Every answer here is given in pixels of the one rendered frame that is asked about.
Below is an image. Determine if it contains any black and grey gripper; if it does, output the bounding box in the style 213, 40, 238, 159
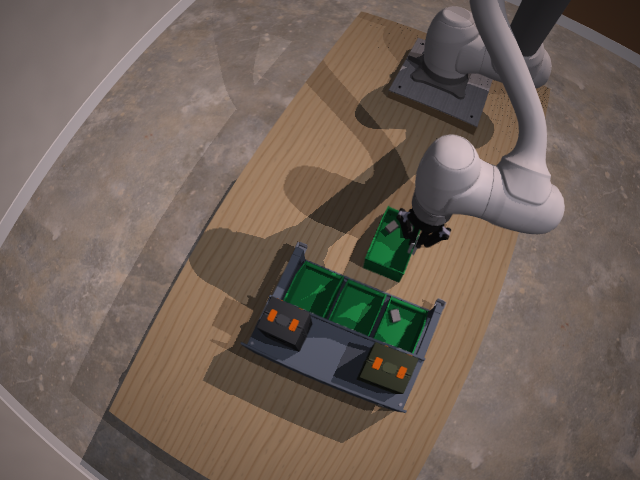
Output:
397, 208, 451, 255

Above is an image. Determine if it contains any grey metal shelf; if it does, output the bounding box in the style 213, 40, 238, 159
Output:
241, 242, 447, 413

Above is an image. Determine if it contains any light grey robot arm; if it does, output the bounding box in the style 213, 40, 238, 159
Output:
408, 0, 571, 234

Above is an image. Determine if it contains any green bin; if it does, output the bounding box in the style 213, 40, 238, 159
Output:
363, 206, 414, 282
373, 298, 428, 353
328, 280, 386, 336
284, 262, 344, 318

